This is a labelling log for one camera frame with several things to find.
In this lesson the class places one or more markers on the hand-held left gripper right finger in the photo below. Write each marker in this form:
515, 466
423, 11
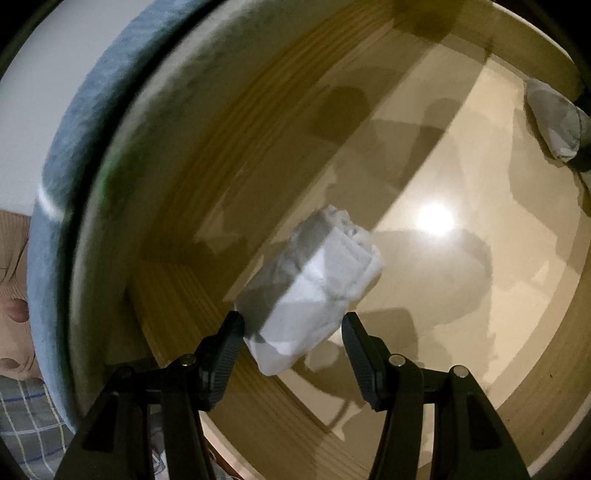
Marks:
364, 364

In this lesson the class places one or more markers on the white and grey rolled sock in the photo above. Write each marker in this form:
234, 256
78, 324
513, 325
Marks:
554, 120

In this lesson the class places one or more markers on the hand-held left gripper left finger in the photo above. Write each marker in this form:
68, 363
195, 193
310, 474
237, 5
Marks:
226, 355

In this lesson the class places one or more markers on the beige leaf-print curtain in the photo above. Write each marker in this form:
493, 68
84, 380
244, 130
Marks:
11, 277

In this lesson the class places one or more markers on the white knit underwear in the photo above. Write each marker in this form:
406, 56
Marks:
314, 286

